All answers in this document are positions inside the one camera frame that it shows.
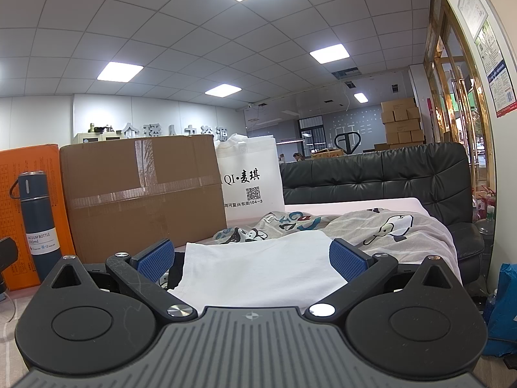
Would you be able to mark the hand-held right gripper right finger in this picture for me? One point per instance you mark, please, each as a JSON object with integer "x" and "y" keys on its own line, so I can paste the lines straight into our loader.
{"x": 347, "y": 260}

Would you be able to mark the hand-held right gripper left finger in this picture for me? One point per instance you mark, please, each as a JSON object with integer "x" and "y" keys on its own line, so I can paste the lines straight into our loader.
{"x": 155, "y": 260}

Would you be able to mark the white t-shirt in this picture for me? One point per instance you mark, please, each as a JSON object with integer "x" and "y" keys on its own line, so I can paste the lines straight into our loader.
{"x": 258, "y": 266}

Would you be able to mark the dark printed garment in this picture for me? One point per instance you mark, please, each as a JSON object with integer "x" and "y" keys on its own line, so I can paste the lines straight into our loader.
{"x": 177, "y": 268}

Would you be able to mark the orange box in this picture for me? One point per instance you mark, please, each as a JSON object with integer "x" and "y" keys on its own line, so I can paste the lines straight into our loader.
{"x": 8, "y": 218}

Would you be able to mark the dark blue vacuum bottle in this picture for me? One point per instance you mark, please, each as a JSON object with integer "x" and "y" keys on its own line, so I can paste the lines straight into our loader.
{"x": 40, "y": 218}

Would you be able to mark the grey cartoon print garment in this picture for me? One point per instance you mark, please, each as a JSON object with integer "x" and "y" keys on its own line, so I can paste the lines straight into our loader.
{"x": 404, "y": 226}

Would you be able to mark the large brown cardboard box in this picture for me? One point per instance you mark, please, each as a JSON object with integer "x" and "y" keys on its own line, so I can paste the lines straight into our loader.
{"x": 141, "y": 178}

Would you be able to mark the black leather sofa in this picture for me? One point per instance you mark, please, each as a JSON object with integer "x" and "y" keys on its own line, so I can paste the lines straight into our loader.
{"x": 363, "y": 173}

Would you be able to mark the pallet jack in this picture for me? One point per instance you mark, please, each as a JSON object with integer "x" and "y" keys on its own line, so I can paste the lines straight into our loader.
{"x": 347, "y": 141}

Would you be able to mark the white tote bag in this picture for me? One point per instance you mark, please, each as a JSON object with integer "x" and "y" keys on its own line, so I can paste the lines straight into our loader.
{"x": 250, "y": 161}

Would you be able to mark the beige cabinet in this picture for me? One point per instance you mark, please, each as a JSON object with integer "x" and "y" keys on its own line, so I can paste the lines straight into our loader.
{"x": 95, "y": 137}

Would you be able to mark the clear water jug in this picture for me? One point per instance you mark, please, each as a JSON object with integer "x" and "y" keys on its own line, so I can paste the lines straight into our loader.
{"x": 486, "y": 230}

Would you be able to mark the stack of cardboard boxes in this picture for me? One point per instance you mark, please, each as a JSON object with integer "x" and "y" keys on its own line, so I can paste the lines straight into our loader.
{"x": 400, "y": 123}

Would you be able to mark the red fire extinguisher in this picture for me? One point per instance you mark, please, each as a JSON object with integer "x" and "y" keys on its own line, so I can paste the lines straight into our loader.
{"x": 484, "y": 204}

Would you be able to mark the blue bag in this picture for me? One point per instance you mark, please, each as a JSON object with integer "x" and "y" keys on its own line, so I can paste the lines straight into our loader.
{"x": 505, "y": 311}

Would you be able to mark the gold framed glass door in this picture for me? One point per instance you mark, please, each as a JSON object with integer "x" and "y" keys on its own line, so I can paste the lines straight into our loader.
{"x": 452, "y": 68}

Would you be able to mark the silver wall lettering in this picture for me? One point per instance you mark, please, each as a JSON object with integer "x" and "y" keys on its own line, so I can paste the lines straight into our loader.
{"x": 177, "y": 132}

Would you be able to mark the white wall notice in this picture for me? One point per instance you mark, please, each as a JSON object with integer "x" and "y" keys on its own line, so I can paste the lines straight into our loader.
{"x": 472, "y": 6}

